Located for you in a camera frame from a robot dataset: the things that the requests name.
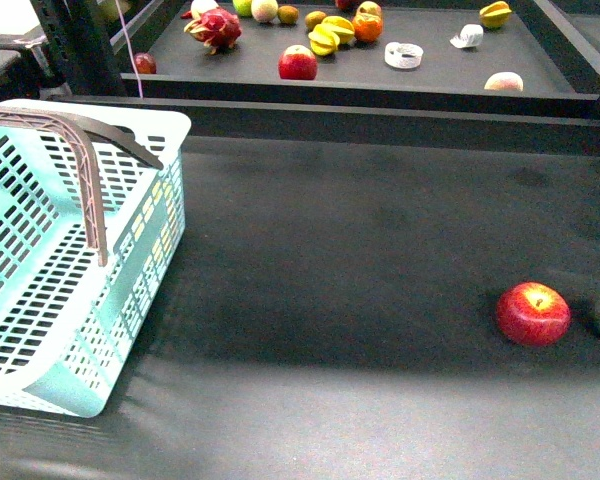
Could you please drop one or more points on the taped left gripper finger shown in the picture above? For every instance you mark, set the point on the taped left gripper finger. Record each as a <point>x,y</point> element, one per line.
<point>86,167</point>

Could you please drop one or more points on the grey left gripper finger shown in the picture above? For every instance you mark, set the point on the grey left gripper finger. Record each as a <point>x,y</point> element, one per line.
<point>125,142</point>

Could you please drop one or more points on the light blue plastic basket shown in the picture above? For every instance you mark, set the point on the light blue plastic basket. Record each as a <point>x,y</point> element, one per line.
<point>67,325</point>

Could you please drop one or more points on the yellow mango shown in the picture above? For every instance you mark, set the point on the yellow mango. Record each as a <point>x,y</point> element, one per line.
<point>156,228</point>

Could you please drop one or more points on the small dark red apple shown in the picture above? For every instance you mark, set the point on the small dark red apple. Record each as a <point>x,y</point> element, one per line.
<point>145,63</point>

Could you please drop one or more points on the pink dragon fruit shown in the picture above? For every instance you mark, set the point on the pink dragon fruit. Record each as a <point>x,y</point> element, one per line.
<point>217,29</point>

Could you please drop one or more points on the white pink peach rear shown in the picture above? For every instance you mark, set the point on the white pink peach rear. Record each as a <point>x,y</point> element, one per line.
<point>198,7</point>

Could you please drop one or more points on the green apple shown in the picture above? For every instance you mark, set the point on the green apple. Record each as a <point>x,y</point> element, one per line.
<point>243,8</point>

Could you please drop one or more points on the pale green peach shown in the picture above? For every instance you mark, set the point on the pale green peach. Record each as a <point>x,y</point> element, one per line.
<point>264,11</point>

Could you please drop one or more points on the red apple on shelf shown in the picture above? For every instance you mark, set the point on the red apple on shelf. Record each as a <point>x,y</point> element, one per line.
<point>297,62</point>

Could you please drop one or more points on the brown kiwi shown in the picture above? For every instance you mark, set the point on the brown kiwi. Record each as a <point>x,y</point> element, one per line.
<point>288,15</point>

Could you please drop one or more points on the yellow star fruit front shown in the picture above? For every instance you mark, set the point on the yellow star fruit front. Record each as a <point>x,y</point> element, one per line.
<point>323,40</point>

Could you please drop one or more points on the yellow star fruit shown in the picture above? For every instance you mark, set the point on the yellow star fruit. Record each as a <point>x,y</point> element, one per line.
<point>341,26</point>
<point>495,15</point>
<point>323,40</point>

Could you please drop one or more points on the small yellow brown fruit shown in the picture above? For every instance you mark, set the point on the small yellow brown fruit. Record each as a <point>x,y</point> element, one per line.
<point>314,18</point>

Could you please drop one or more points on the yellow star fruit rear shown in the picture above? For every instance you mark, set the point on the yellow star fruit rear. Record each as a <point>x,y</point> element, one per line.
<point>341,26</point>

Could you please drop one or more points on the dark purple plum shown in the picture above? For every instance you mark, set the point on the dark purple plum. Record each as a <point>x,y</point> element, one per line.
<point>346,5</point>

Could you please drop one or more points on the orange tangerine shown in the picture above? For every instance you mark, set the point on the orange tangerine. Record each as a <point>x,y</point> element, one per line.
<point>367,27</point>

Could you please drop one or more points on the yellow red small apple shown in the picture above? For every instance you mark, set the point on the yellow red small apple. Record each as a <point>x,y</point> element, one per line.
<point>369,7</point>

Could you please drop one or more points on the white foam net sleeve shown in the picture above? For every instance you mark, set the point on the white foam net sleeve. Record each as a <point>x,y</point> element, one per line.
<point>470,36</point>

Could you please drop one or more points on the black fruit display tray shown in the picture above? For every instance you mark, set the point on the black fruit display tray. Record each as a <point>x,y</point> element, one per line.
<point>411,65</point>

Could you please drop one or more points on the pale peach front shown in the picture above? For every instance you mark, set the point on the pale peach front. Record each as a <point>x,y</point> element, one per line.
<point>504,81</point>

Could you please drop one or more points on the yellow star fruit right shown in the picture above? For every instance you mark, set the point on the yellow star fruit right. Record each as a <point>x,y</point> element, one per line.
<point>495,15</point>

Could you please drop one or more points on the red apple near front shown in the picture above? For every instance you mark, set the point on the red apple near front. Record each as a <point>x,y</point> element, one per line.
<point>533,314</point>

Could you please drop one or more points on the black shelf post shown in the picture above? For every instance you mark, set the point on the black shelf post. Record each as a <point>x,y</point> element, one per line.
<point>80,46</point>

